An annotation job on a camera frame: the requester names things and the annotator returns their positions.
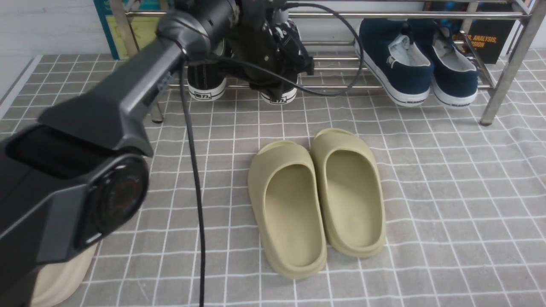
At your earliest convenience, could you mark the teal yellow book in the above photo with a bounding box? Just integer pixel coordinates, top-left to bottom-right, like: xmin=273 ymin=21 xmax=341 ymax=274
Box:
xmin=94 ymin=0 xmax=174 ymax=60

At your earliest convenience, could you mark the olive green slide left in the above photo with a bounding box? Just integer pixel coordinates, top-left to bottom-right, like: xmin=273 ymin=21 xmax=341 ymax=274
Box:
xmin=247 ymin=140 xmax=326 ymax=280

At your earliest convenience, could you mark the olive green slide right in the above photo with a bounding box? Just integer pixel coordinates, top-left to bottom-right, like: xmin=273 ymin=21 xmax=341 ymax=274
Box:
xmin=311 ymin=128 xmax=386 ymax=258

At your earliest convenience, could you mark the navy sneaker left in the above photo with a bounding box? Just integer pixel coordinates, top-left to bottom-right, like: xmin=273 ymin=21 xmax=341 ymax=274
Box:
xmin=355 ymin=19 xmax=434 ymax=107

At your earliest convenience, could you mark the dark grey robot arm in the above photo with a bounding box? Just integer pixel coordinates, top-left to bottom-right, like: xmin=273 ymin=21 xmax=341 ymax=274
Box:
xmin=0 ymin=0 xmax=292 ymax=307

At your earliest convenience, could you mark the navy sneaker right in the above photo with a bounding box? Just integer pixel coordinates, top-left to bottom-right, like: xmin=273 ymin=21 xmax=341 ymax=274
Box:
xmin=408 ymin=19 xmax=479 ymax=109

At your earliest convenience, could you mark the olive green slide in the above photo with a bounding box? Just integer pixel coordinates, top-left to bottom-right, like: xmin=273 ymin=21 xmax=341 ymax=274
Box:
xmin=247 ymin=140 xmax=326 ymax=280
xmin=311 ymin=128 xmax=386 ymax=258

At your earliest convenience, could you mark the black book orange text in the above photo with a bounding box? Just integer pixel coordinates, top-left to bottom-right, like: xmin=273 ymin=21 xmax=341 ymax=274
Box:
xmin=423 ymin=2 xmax=525 ymax=65

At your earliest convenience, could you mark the cream slide inner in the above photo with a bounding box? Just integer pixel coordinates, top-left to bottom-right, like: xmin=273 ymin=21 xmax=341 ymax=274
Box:
xmin=30 ymin=243 xmax=98 ymax=307

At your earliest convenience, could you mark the silver metal shoe rack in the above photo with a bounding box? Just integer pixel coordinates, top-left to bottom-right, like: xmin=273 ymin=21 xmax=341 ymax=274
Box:
xmin=108 ymin=0 xmax=546 ymax=126

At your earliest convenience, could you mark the grey checkered floor mat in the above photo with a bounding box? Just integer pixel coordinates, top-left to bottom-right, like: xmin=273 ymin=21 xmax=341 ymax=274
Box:
xmin=1 ymin=50 xmax=546 ymax=307

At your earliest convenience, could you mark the black canvas sneaker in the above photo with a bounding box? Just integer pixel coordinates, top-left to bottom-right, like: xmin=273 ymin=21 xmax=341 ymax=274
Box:
xmin=261 ymin=10 xmax=312 ymax=105
xmin=186 ymin=59 xmax=227 ymax=101

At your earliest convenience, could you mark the navy sneaker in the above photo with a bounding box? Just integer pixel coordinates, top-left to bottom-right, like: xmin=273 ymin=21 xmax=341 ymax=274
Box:
xmin=355 ymin=19 xmax=434 ymax=107
xmin=408 ymin=19 xmax=479 ymax=109

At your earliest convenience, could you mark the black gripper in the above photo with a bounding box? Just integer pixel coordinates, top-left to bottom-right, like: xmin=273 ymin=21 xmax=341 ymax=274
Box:
xmin=225 ymin=0 xmax=314 ymax=94

